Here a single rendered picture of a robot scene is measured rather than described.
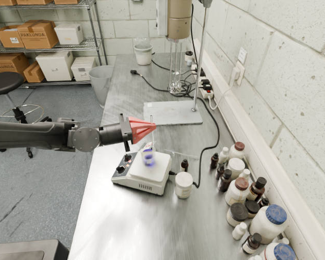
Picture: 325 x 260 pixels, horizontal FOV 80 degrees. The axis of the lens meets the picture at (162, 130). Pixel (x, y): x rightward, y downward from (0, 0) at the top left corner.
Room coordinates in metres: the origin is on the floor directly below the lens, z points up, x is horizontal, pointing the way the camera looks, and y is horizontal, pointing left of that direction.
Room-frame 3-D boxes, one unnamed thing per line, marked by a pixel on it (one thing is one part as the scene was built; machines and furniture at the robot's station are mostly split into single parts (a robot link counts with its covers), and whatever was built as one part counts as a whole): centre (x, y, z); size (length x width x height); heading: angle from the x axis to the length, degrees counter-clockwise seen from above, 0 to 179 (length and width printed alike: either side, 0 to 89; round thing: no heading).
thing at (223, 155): (0.50, -0.24, 0.79); 0.03 x 0.03 x 0.08
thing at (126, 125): (0.41, 0.06, 1.01); 0.09 x 0.07 x 0.07; 106
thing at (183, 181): (0.37, -0.07, 0.79); 0.06 x 0.06 x 0.08
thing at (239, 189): (0.34, -0.25, 0.80); 0.06 x 0.06 x 0.11
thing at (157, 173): (0.43, 0.04, 0.83); 0.12 x 0.12 x 0.01; 74
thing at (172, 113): (0.83, -0.05, 0.76); 0.30 x 0.20 x 0.01; 95
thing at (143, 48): (1.49, 0.14, 0.86); 0.14 x 0.14 x 0.21
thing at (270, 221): (0.23, -0.30, 0.81); 0.07 x 0.07 x 0.13
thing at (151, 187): (0.43, 0.07, 0.79); 0.22 x 0.13 x 0.08; 74
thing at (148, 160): (0.44, 0.05, 0.87); 0.06 x 0.05 x 0.08; 38
